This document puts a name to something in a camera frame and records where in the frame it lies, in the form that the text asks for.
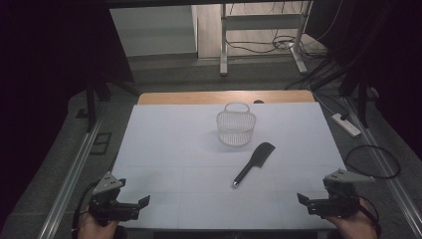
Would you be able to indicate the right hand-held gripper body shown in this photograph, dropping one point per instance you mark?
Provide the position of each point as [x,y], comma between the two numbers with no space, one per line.
[338,204]

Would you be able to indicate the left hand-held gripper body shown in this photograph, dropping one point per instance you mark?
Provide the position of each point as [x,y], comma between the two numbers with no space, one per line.
[107,207]

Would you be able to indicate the black plastic cleaver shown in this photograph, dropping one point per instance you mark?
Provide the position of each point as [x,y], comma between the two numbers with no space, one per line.
[257,157]

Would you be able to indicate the white plastic mesh basket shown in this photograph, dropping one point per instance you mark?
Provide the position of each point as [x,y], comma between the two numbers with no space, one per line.
[236,127]

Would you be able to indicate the person's left hand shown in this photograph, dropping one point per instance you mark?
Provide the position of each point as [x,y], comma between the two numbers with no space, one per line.
[94,230]

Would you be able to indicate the person's right hand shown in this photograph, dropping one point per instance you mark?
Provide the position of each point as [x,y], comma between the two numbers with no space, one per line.
[356,227]

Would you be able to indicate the white table mat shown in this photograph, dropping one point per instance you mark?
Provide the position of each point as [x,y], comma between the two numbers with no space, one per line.
[172,149]

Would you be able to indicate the white power strip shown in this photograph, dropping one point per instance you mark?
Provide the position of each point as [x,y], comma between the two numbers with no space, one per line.
[346,126]

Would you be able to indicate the black plug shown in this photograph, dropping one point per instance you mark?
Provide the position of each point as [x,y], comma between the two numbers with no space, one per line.
[344,116]

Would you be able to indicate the black tripod stand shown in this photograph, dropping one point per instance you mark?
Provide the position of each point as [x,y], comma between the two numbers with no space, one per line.
[91,103]
[361,99]

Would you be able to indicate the wooden table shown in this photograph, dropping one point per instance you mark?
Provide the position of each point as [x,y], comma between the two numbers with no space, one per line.
[199,97]

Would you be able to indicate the grey white board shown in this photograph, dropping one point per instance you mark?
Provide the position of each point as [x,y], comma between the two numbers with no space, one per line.
[152,30]

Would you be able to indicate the white metal stand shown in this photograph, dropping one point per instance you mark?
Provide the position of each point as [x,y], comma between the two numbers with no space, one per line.
[262,21]

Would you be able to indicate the aluminium rail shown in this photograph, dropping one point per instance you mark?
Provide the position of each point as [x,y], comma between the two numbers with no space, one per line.
[384,166]
[71,181]

